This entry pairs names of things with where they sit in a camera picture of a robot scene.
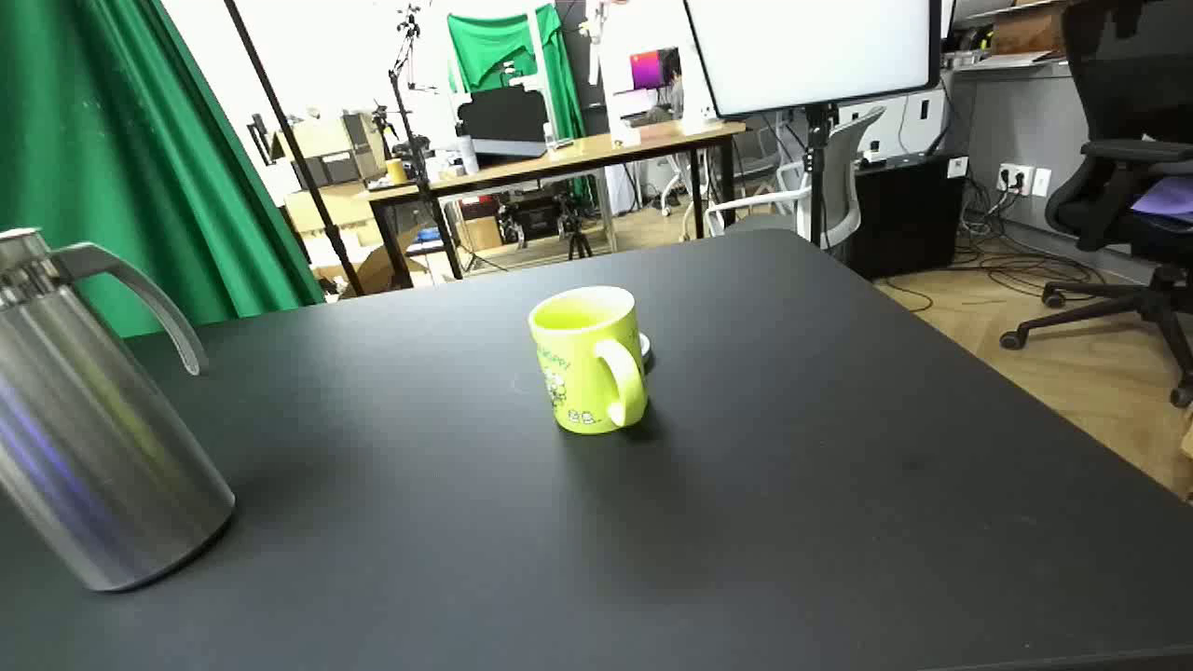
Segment silver steel flask with handle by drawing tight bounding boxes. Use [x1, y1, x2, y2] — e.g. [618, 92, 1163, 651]
[0, 225, 240, 598]

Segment yellow-green ceramic mug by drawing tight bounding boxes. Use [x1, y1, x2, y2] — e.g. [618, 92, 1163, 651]
[527, 282, 654, 440]

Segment wooden desk with black legs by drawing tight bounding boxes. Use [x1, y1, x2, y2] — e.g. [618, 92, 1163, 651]
[364, 116, 749, 292]

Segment black case on desk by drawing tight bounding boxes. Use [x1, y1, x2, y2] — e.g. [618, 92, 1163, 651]
[450, 82, 553, 159]

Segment black tripod stand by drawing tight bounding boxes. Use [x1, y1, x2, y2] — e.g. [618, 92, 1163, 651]
[383, 0, 465, 282]

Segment monitor with pink picture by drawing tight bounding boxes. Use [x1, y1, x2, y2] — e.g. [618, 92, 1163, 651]
[625, 46, 686, 97]

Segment grey white office chair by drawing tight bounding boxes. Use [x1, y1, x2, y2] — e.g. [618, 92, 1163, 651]
[703, 108, 886, 255]

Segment green cloth backdrop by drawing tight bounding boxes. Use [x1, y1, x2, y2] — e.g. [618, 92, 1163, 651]
[444, 3, 588, 143]

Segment black box cabinet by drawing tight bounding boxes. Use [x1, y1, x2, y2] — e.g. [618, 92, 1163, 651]
[841, 150, 973, 282]

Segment thin black slanted pole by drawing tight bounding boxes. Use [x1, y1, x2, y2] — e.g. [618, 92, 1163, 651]
[220, 0, 364, 300]

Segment large green curtain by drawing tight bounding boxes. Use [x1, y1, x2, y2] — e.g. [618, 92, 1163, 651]
[0, 0, 327, 343]

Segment black office chair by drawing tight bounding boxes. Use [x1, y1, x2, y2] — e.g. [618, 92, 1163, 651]
[998, 0, 1193, 413]

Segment purple cushion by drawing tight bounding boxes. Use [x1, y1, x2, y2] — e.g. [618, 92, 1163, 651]
[1130, 173, 1193, 226]

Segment white screen with black frame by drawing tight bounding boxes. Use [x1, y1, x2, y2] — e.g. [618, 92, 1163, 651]
[679, 0, 942, 124]

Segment white wall socket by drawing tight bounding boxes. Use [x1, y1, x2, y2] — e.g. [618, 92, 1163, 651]
[995, 159, 1055, 200]

